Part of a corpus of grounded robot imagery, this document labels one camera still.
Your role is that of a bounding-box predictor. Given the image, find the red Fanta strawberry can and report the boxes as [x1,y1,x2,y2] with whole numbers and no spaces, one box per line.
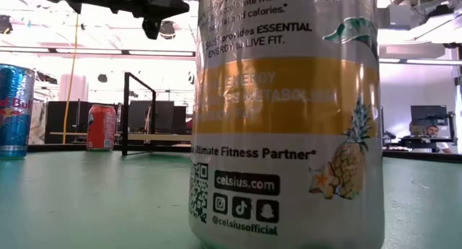
[86,104,118,151]

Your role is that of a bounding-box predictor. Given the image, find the white Celsius energy drink can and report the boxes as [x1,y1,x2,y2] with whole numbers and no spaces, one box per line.
[188,0,385,249]

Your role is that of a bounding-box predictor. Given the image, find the blue silver Red Bull can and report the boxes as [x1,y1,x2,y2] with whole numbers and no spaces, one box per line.
[0,64,36,160]

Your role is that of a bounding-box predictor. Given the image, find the black partition panel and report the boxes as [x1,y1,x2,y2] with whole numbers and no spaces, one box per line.
[128,100,188,134]

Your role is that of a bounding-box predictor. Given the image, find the black low cabinet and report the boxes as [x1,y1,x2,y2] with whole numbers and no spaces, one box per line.
[45,100,123,144]

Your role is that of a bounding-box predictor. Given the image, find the black computer monitor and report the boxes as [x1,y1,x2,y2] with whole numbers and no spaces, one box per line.
[410,104,449,127]

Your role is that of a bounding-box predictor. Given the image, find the person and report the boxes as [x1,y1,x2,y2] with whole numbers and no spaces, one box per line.
[407,124,454,154]

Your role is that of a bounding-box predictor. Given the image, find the wooden shelf black metal frame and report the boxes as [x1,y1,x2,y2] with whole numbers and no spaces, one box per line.
[121,71,192,157]

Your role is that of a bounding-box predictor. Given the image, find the yellow cable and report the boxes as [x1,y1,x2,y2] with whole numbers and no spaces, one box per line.
[61,14,79,145]

